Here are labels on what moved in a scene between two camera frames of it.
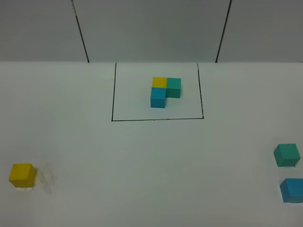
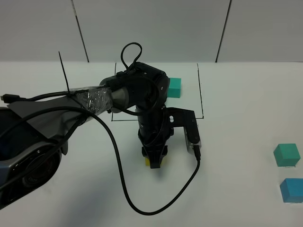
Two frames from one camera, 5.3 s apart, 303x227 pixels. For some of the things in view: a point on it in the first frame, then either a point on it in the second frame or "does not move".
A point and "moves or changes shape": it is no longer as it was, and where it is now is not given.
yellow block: [22, 175] moves or changes shape
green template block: [173, 87] does not move
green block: [286, 155] does not move
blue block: [291, 190] does not move
